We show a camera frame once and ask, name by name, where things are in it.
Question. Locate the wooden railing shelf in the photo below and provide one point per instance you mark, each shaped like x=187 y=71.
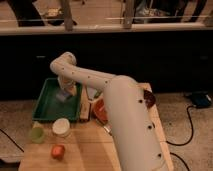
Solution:
x=102 y=16

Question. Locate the blue sponge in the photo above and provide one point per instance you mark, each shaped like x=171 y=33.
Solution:
x=63 y=96

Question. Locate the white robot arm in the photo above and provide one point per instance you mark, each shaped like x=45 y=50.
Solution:
x=134 y=136

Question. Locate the green plastic tray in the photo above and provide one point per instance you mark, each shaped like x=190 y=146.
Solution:
x=49 y=108

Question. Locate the orange fruit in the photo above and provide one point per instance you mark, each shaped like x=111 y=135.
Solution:
x=57 y=152

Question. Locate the wooden block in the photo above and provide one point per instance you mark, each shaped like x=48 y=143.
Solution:
x=85 y=106

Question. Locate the blue floor device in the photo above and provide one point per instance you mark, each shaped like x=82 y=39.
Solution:
x=201 y=100

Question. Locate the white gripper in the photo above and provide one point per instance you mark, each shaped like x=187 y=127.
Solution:
x=67 y=85

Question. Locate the green plastic cup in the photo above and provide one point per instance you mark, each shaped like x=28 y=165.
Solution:
x=36 y=135

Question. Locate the white round container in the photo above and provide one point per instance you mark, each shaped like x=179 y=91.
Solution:
x=61 y=127

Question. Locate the dark red bowl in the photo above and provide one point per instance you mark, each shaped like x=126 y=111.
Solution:
x=149 y=98

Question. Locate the orange bowl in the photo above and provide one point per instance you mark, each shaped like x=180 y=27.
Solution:
x=100 y=112

